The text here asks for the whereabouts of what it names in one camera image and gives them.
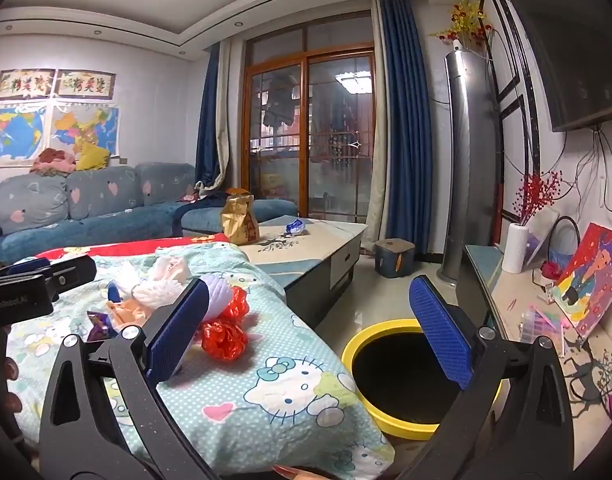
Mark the wooden sliding glass door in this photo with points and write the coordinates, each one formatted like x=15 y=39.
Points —
x=306 y=125

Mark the blue grey fabric sofa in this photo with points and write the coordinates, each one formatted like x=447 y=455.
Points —
x=110 y=220

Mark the blue curtain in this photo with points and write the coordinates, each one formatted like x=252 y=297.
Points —
x=208 y=130
x=406 y=135

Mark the red artificial flower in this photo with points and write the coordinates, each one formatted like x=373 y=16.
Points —
x=551 y=269

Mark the gold snack bag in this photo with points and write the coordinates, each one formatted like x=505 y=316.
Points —
x=238 y=220

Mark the grey coffee table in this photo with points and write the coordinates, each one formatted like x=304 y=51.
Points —
x=326 y=240

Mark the yellow pillow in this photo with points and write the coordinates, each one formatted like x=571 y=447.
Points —
x=91 y=156

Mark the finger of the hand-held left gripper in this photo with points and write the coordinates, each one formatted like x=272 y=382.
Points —
x=28 y=265
x=70 y=272

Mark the clear plastic bead box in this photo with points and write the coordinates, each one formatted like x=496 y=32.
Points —
x=541 y=322

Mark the red berry branches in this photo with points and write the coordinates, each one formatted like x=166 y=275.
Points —
x=536 y=195

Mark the red plastic bag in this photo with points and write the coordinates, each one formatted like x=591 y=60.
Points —
x=225 y=340

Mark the world map poster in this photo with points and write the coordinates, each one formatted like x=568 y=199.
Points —
x=13 y=135

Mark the yellow artificial flowers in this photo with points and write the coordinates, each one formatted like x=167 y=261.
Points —
x=463 y=17

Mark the colourful figure painting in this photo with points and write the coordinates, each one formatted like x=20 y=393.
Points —
x=593 y=280

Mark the calligraphy wall poster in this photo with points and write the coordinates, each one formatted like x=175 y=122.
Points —
x=85 y=83
x=23 y=85

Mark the person's right hand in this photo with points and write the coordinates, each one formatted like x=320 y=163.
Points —
x=298 y=474

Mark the television cabinet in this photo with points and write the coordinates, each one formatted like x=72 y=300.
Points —
x=511 y=300

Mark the white ribbed vase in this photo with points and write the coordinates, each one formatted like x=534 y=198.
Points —
x=515 y=250

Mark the yellow trash bin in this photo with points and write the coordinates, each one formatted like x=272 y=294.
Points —
x=376 y=332

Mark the leaning purple picture board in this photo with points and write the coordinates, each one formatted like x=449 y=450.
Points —
x=541 y=235

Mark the blue shiny wrapper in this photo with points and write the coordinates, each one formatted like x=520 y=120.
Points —
x=295 y=227

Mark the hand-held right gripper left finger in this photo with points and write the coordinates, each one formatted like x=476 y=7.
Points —
x=178 y=330

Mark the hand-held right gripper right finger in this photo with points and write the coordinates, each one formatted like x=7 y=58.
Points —
x=441 y=330

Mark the person's left hand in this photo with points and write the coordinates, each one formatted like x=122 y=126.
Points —
x=11 y=369

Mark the orange plastic bag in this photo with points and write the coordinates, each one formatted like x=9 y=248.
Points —
x=130 y=312

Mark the purple foam net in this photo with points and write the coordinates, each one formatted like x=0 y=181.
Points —
x=218 y=297

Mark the country map poster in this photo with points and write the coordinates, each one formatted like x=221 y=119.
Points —
x=85 y=127

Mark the purple wrapper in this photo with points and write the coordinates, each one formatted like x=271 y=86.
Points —
x=100 y=327

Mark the white foam net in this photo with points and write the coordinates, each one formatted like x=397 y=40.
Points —
x=155 y=295

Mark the dark blue garment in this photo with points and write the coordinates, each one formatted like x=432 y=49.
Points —
x=200 y=200

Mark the small blue scrap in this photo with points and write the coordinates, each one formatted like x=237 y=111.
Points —
x=113 y=292

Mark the white plastic bag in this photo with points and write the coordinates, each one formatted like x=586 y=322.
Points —
x=170 y=267

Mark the wall mounted television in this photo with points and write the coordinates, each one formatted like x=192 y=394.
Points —
x=571 y=45

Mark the blue storage stool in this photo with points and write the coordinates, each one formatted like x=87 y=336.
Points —
x=393 y=260

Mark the red pink cloth pile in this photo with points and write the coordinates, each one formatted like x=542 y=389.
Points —
x=53 y=160

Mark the red blanket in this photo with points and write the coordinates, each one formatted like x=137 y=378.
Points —
x=135 y=250

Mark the silver tower air conditioner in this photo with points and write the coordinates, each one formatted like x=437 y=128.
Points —
x=466 y=160

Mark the cartoon cat printed blanket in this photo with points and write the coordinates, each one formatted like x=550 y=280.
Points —
x=286 y=375

